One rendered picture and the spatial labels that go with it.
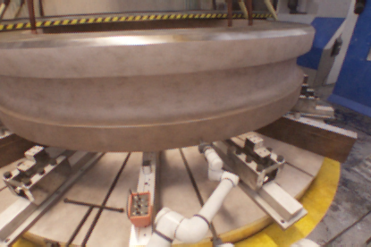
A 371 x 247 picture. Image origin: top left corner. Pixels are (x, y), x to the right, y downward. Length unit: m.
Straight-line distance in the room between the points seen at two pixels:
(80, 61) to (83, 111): 0.49
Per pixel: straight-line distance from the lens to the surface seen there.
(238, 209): 2.01
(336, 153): 2.95
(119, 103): 1.69
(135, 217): 1.35
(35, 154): 2.19
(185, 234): 1.13
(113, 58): 1.44
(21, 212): 2.28
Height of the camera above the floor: 1.90
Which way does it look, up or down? 30 degrees down
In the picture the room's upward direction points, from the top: 1 degrees counter-clockwise
